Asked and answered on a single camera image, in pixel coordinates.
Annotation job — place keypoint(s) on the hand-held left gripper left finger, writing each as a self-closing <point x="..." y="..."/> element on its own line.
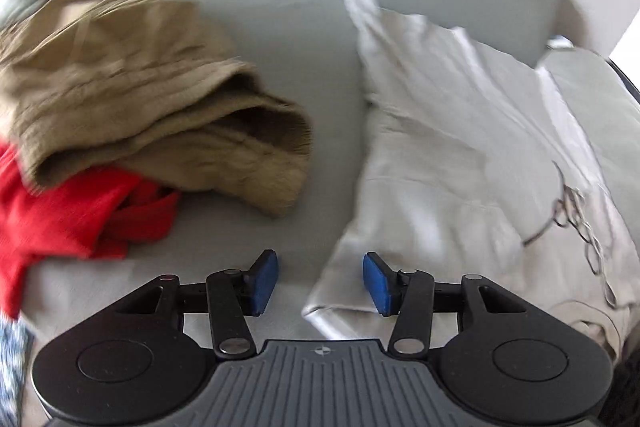
<point x="262" y="281"/>

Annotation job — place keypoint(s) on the red garment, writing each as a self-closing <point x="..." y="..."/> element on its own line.
<point x="50" y="217"/>

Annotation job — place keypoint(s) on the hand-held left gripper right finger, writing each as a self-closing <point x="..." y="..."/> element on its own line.
<point x="378" y="283"/>

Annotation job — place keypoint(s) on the white printed garment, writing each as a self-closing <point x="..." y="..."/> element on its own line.
<point x="450" y="147"/>

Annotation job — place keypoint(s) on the tan khaki garment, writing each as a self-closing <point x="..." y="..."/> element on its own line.
<point x="125" y="82"/>

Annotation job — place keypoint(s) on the grey sofa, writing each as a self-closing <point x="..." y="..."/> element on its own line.
<point x="300" y="32"/>

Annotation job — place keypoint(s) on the blue white patterned rug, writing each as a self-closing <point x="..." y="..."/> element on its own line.
<point x="12" y="357"/>

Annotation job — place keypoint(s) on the metal sofa bracket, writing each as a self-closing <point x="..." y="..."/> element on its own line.
<point x="557" y="43"/>

